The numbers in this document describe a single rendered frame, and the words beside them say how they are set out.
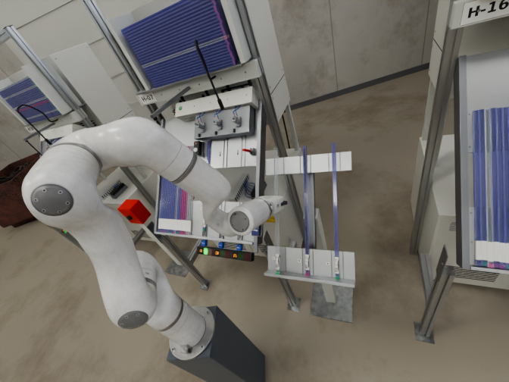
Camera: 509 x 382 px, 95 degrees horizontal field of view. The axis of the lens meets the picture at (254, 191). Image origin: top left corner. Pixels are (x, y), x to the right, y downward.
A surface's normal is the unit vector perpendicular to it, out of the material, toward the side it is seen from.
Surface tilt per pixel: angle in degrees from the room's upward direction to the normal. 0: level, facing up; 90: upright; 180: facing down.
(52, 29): 90
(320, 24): 90
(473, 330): 0
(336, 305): 0
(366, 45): 90
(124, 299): 64
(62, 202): 89
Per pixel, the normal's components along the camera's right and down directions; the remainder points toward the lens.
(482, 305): -0.31, -0.72
